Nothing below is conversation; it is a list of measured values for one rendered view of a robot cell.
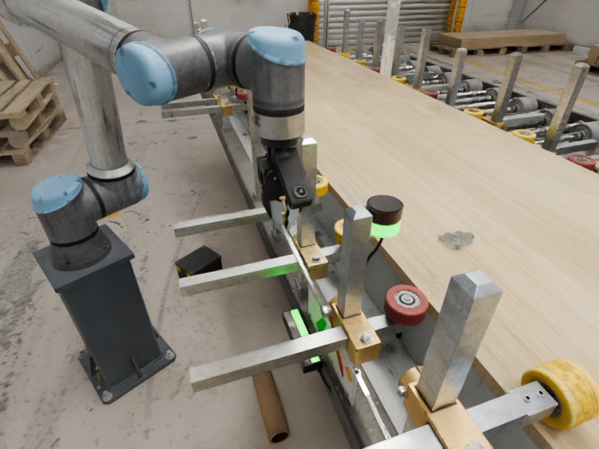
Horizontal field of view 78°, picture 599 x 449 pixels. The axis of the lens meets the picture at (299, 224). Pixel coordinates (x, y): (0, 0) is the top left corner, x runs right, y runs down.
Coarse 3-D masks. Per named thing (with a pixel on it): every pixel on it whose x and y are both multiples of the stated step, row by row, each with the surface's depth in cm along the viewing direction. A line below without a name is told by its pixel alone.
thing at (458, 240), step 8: (448, 232) 86; (456, 232) 88; (440, 240) 87; (448, 240) 86; (456, 240) 86; (464, 240) 85; (472, 240) 87; (448, 248) 84; (456, 248) 84; (464, 248) 84
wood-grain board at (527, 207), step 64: (320, 64) 242; (320, 128) 147; (384, 128) 147; (448, 128) 147; (384, 192) 105; (448, 192) 105; (512, 192) 105; (576, 192) 105; (384, 256) 85; (448, 256) 82; (512, 256) 82; (576, 256) 82; (512, 320) 67; (576, 320) 67; (512, 384) 57; (576, 448) 50
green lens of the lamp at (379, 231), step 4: (400, 220) 62; (372, 224) 61; (376, 224) 61; (396, 224) 61; (372, 228) 61; (376, 228) 61; (380, 228) 61; (384, 228) 60; (388, 228) 60; (392, 228) 61; (396, 228) 61; (372, 232) 62; (376, 232) 61; (380, 232) 61; (384, 232) 61; (388, 232) 61; (392, 232) 61; (396, 232) 62; (376, 236) 62; (380, 236) 61; (384, 236) 61; (388, 236) 61
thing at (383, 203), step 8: (368, 200) 62; (376, 200) 62; (384, 200) 62; (392, 200) 62; (376, 208) 60; (384, 208) 60; (392, 208) 60; (392, 224) 61; (376, 248) 66; (368, 256) 67
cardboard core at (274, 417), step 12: (264, 372) 150; (264, 384) 146; (264, 396) 142; (276, 396) 143; (264, 408) 139; (276, 408) 138; (264, 420) 137; (276, 420) 134; (276, 432) 131; (288, 432) 133
